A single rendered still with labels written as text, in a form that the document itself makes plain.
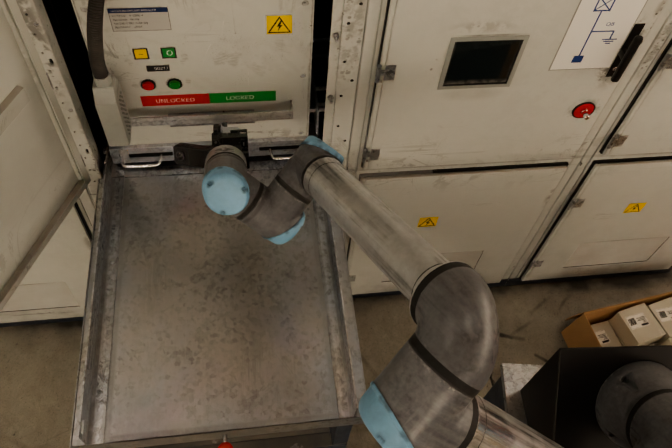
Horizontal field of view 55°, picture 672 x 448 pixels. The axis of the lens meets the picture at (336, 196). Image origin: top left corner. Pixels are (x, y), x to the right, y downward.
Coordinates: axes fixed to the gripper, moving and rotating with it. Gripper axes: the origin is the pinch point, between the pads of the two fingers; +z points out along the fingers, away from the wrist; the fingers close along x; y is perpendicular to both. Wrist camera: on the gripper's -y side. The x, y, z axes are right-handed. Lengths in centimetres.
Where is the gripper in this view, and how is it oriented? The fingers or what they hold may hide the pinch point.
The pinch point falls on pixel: (217, 132)
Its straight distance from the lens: 161.7
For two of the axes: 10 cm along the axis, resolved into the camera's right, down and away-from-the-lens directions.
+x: 0.0, -9.0, -4.3
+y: 9.9, -0.7, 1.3
